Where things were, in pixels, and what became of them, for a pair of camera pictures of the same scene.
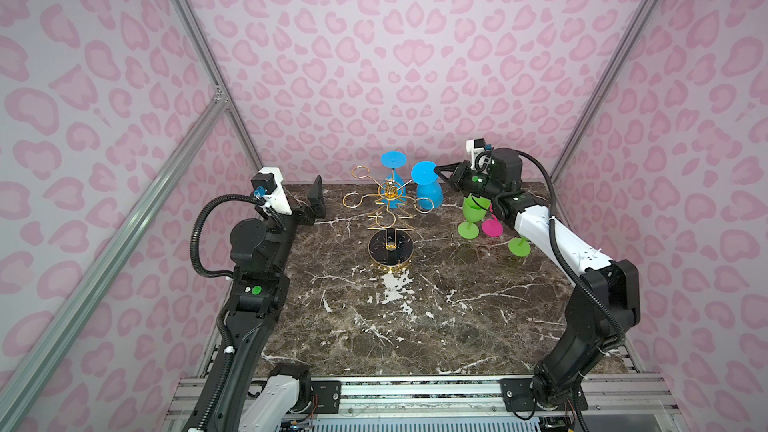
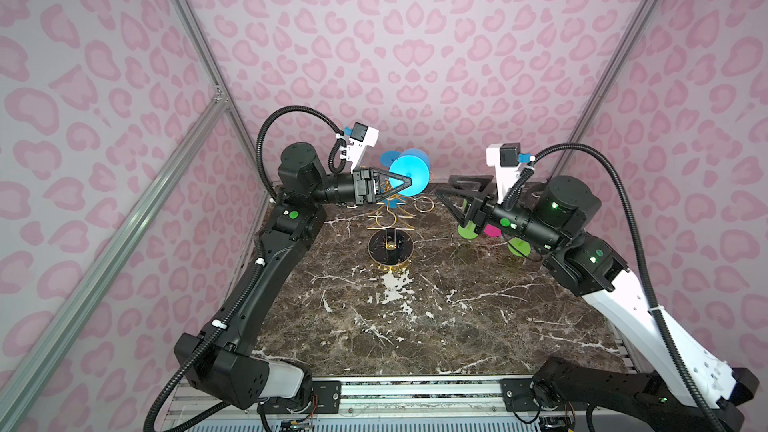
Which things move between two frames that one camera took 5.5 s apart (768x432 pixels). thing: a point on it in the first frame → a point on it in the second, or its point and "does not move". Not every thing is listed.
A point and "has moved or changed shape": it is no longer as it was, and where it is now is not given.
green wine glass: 520,247 does not move
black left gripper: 302,211 → 365,186
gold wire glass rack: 392,247 does not move
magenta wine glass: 492,227 does not move
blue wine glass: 429,192 has moved or changed shape
